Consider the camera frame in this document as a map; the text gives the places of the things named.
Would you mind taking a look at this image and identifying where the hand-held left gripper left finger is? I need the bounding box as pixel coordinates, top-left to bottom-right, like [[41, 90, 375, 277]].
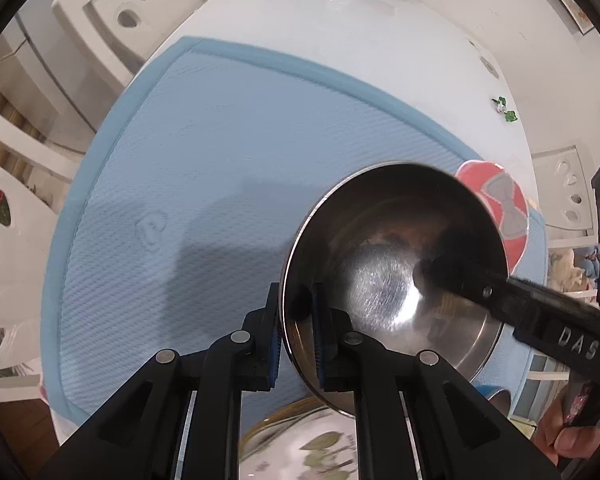
[[39, 282, 284, 480]]

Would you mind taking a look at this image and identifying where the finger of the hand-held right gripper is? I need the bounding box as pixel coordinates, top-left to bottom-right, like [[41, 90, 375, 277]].
[[412, 255, 523, 328], [508, 275, 600, 317]]

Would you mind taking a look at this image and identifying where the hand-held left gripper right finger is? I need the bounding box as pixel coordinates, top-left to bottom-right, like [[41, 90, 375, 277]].
[[312, 282, 563, 480]]

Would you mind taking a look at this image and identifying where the stainless steel bowl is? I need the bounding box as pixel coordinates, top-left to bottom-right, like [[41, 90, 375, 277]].
[[278, 162, 510, 418]]

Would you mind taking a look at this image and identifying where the person's right hand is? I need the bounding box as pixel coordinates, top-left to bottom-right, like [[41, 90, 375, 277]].
[[532, 394, 600, 468]]

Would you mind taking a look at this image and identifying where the white plush toy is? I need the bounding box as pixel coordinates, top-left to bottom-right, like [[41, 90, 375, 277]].
[[549, 249, 584, 288]]

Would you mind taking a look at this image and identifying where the blue plush toy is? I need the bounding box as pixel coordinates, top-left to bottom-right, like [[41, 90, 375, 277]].
[[582, 246, 600, 292]]

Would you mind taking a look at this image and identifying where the pink plate with grey bow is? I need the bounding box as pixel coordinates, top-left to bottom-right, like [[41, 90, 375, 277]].
[[454, 160, 531, 266]]

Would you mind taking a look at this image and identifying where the small steel bowl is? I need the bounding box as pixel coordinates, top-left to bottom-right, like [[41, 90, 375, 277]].
[[487, 389, 514, 418]]

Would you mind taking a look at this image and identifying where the white plate with leaf print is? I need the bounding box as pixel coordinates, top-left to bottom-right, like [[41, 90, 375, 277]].
[[237, 402, 366, 480]]

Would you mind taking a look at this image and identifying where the small green toy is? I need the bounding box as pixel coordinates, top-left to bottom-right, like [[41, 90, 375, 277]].
[[492, 96, 519, 123]]

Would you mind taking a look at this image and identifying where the blue textured table mat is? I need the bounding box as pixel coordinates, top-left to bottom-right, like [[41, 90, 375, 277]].
[[40, 36, 551, 431]]

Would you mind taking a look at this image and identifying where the white cabinet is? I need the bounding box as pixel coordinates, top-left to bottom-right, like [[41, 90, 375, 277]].
[[0, 15, 131, 157]]

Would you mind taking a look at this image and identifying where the framed wall picture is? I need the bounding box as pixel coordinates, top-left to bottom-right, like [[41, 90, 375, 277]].
[[540, 0, 596, 36]]

